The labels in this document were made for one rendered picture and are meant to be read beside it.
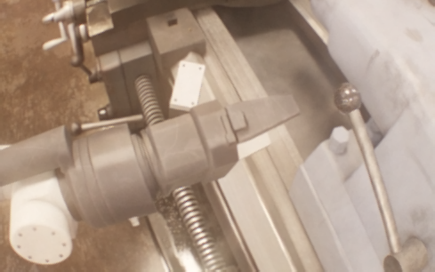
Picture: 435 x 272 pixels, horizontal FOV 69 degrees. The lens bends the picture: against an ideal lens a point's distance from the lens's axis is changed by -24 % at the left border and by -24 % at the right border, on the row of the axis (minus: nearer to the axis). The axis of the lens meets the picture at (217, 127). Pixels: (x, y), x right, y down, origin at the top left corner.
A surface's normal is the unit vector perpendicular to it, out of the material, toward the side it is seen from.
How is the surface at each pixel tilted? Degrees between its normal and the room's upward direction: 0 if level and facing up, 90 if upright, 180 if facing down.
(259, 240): 36
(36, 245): 71
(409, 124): 82
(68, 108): 0
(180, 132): 19
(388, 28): 0
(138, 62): 90
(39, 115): 0
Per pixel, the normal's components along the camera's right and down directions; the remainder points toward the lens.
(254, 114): 0.12, -0.27
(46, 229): 0.34, 0.55
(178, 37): 0.00, -0.55
